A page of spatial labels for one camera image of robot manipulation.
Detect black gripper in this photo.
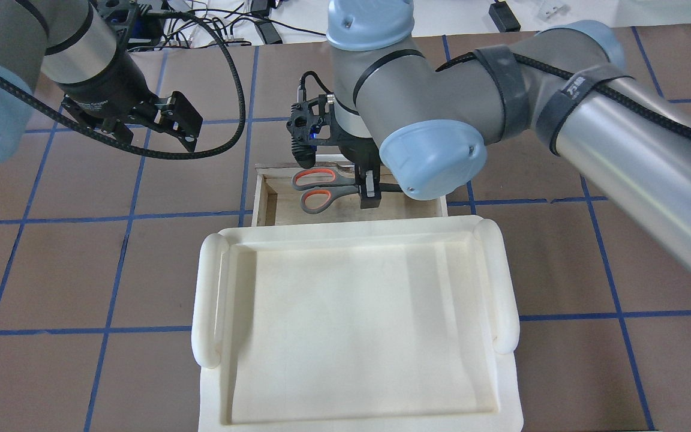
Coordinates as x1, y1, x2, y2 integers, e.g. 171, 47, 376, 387
329, 96, 381, 209

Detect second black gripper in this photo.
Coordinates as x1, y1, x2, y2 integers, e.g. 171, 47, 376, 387
61, 47, 203, 152

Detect orange grey scissors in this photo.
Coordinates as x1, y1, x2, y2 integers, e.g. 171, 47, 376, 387
291, 168, 409, 215

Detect wooden drawer with white handle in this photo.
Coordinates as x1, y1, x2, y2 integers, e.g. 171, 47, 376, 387
252, 155, 449, 227

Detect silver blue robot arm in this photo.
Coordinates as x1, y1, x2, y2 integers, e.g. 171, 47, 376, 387
326, 1, 691, 271

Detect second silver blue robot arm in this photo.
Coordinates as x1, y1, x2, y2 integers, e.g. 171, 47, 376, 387
0, 1, 203, 163

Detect white plastic tray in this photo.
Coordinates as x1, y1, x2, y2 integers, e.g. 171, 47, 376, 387
191, 215, 524, 431

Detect black power adapter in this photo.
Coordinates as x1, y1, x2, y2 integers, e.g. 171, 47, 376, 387
488, 1, 521, 33

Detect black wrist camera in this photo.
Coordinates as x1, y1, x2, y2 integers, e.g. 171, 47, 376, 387
286, 94, 336, 169

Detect black braided cable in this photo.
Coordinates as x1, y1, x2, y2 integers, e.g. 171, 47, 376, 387
0, 9, 247, 161
435, 51, 691, 151

